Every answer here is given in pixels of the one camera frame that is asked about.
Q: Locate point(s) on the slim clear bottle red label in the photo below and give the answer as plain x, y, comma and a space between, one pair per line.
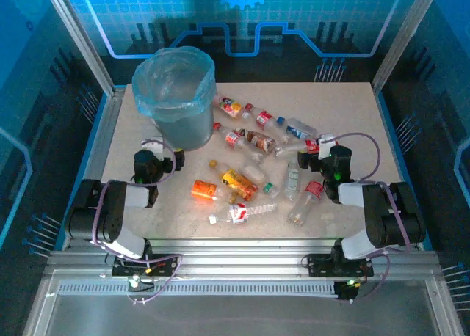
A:
293, 148

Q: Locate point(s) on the clear bottle green label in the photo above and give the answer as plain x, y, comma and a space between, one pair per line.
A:
292, 180

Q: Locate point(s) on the blue cap blue label bottle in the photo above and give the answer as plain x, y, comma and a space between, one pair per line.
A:
295, 130

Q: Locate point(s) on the orange label bottle gold cap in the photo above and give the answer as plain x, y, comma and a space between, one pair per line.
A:
203, 190

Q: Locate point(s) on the green cap clear bottle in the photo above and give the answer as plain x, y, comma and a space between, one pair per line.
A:
269, 188

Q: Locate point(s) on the large clear bottle red label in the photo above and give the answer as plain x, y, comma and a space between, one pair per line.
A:
304, 207

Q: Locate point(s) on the brown label drink bottle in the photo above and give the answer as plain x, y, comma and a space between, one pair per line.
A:
260, 141

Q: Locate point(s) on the clear plastic bottle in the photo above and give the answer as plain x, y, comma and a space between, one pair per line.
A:
253, 171

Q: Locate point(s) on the amber bottle yellow label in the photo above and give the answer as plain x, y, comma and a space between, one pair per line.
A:
235, 179

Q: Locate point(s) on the pink bottle fruit label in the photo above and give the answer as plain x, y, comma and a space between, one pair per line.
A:
228, 106

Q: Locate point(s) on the white cap red white label bottle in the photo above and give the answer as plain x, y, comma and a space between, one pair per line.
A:
238, 213

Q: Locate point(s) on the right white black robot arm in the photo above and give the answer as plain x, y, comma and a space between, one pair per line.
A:
385, 218

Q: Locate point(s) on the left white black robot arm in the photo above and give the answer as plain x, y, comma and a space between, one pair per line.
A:
110, 207

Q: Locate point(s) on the grey plastic waste bin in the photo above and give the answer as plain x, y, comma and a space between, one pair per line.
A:
187, 130

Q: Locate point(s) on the blue plastic bin liner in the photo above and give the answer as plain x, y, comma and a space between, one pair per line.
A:
198, 94

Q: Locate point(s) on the black connector box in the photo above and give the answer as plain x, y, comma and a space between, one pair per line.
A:
347, 290

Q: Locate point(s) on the grey metal shelf panel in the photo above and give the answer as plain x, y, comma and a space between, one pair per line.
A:
235, 314

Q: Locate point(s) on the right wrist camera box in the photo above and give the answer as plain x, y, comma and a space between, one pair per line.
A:
325, 145

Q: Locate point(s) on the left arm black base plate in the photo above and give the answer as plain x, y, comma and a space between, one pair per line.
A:
165, 266

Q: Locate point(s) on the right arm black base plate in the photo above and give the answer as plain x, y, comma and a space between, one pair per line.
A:
317, 266

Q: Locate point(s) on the long aluminium base rail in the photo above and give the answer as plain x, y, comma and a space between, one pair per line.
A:
238, 257

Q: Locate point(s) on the aluminium frame post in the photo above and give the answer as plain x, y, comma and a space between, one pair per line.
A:
79, 39
404, 39

